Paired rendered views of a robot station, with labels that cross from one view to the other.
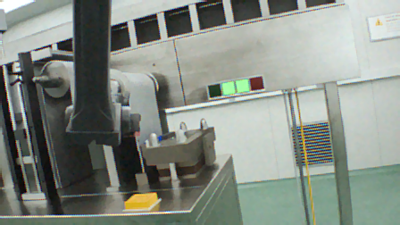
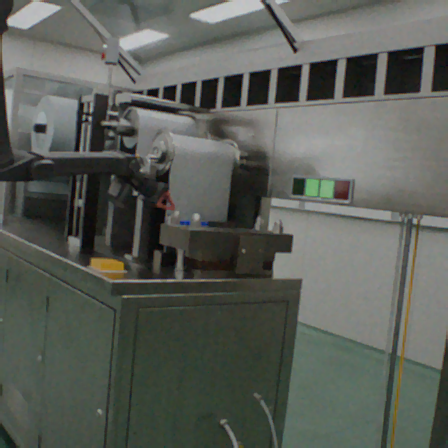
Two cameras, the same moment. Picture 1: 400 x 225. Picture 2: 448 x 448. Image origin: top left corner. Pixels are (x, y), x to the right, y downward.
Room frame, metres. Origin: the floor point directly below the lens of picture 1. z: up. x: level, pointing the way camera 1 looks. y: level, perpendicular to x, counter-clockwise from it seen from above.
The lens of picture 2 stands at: (-0.21, -0.98, 1.15)
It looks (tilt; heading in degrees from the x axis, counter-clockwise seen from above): 3 degrees down; 37
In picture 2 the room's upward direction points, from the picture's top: 6 degrees clockwise
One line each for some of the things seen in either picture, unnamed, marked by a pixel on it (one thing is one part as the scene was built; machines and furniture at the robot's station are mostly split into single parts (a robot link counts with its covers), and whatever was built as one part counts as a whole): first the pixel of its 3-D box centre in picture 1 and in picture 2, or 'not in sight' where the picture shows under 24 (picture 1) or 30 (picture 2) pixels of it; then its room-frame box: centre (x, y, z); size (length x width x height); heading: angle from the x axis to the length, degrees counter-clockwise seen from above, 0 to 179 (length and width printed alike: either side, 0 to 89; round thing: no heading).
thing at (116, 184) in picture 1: (108, 146); (140, 212); (1.07, 0.33, 1.05); 0.06 x 0.05 x 0.31; 164
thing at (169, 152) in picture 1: (185, 143); (228, 238); (1.21, 0.07, 1.00); 0.40 x 0.16 x 0.06; 164
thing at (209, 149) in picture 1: (210, 148); (249, 254); (1.20, -0.02, 0.96); 0.10 x 0.03 x 0.11; 164
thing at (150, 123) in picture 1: (147, 120); (199, 199); (1.20, 0.20, 1.11); 0.23 x 0.01 x 0.18; 164
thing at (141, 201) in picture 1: (141, 201); (107, 265); (0.84, 0.20, 0.91); 0.07 x 0.07 x 0.02; 74
